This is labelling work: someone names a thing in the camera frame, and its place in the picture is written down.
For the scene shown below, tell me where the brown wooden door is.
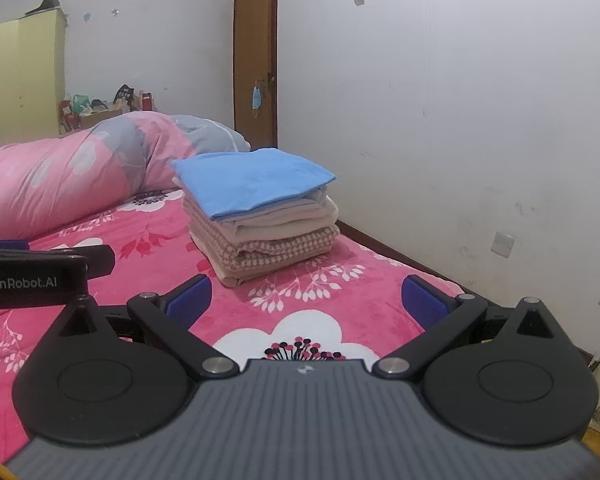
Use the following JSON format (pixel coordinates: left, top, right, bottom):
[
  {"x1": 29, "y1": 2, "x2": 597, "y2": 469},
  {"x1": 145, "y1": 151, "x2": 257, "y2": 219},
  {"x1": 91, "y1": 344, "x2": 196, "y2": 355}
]
[{"x1": 232, "y1": 0, "x2": 279, "y2": 151}]

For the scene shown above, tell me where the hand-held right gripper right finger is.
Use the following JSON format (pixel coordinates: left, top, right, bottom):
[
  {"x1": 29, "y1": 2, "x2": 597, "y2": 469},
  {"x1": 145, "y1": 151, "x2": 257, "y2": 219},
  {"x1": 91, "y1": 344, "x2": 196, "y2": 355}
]
[{"x1": 372, "y1": 274, "x2": 556, "y2": 380}]

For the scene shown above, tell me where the pale yellow wardrobe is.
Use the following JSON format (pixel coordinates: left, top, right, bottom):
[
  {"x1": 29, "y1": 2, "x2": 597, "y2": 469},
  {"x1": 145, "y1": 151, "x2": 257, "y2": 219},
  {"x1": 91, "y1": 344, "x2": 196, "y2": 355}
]
[{"x1": 0, "y1": 7, "x2": 67, "y2": 146}]

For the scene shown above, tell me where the folded cream cloth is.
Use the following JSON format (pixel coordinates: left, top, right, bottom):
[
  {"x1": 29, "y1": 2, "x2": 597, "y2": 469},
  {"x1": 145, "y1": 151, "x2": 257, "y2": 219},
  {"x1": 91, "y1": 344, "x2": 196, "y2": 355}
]
[{"x1": 212, "y1": 260, "x2": 281, "y2": 289}]

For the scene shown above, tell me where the folded pink checked cloth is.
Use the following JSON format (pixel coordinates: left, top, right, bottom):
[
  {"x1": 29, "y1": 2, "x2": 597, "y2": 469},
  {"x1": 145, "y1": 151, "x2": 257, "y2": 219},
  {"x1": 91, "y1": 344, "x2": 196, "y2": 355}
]
[{"x1": 187, "y1": 224, "x2": 342, "y2": 281}]

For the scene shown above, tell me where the light blue t-shirt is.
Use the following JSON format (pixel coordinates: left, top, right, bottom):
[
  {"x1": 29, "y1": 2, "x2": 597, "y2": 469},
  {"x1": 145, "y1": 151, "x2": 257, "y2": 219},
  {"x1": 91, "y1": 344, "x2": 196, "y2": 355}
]
[{"x1": 170, "y1": 147, "x2": 337, "y2": 221}]

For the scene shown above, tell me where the pink floral bed sheet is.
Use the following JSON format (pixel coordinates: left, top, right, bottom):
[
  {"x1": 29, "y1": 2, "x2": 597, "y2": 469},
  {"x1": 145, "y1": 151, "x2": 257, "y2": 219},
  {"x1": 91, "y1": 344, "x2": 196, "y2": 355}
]
[{"x1": 0, "y1": 187, "x2": 476, "y2": 466}]

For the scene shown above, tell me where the pink floral duvet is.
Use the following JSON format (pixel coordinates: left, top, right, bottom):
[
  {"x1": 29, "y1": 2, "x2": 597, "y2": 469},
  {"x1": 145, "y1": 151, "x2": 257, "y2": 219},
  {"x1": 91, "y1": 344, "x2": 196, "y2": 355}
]
[{"x1": 0, "y1": 112, "x2": 252, "y2": 241}]

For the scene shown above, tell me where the dark grey bag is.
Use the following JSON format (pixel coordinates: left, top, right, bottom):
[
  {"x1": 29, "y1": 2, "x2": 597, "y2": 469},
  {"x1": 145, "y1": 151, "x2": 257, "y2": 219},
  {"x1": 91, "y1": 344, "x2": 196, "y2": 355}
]
[{"x1": 25, "y1": 0, "x2": 62, "y2": 16}]

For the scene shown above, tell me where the folded pale pink cloth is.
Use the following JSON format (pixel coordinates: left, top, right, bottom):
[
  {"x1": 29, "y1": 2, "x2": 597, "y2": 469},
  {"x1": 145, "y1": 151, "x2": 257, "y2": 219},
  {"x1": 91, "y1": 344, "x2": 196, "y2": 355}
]
[{"x1": 184, "y1": 199, "x2": 340, "y2": 242}]

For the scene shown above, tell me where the wall socket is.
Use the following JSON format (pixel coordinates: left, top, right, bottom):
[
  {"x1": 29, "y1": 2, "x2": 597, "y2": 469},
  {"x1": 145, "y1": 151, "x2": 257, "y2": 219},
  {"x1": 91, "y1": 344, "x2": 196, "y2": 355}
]
[{"x1": 490, "y1": 231, "x2": 515, "y2": 259}]

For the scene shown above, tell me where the cardboard box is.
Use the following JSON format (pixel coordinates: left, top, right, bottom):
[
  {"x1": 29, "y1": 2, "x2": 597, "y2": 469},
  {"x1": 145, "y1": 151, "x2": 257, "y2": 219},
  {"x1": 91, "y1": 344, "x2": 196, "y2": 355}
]
[{"x1": 79, "y1": 105, "x2": 131, "y2": 131}]

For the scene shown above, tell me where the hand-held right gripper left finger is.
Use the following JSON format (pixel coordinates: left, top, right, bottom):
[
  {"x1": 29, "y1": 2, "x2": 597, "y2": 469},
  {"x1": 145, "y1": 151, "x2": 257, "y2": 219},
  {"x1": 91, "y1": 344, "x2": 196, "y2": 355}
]
[{"x1": 60, "y1": 274, "x2": 241, "y2": 378}]

